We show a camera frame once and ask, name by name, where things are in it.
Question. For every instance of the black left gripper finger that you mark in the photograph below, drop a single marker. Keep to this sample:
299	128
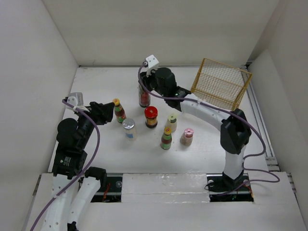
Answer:
108	116
107	107

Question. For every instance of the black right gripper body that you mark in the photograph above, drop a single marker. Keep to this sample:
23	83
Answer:
150	83

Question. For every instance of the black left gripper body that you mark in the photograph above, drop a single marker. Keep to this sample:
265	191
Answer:
97	117

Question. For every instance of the yellow cap sauce bottle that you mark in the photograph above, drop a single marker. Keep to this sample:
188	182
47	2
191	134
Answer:
119	111
166	139

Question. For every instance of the clear bottle with red contents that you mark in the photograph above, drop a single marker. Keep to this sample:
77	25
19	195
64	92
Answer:
144	97

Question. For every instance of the silver lid white shaker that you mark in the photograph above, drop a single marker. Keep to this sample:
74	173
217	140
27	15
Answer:
129	128

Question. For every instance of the red lid sauce jar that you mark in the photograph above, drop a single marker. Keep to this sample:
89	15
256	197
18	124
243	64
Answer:
151	114

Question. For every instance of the green cap spice shaker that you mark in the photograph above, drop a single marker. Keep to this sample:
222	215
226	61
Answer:
171	122

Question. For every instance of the pink cap spice shaker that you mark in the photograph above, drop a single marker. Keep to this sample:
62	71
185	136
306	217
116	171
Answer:
187	137

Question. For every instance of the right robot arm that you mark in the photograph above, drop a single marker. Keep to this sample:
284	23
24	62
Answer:
234	129

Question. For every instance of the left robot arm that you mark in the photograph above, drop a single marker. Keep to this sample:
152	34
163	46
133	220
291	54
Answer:
74	182

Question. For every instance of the white foam block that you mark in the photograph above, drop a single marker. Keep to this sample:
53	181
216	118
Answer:
181	188

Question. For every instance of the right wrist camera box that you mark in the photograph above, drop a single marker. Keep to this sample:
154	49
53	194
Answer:
151	62

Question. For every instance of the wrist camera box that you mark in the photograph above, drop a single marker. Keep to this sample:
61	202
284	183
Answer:
75	99
151	62

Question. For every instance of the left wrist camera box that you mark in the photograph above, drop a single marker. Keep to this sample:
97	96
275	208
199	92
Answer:
75	99

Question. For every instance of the yellow wire basket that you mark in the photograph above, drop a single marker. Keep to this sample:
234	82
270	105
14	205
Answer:
220	84

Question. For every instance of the black mounting rail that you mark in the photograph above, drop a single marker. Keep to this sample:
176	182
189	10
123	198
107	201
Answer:
111	193

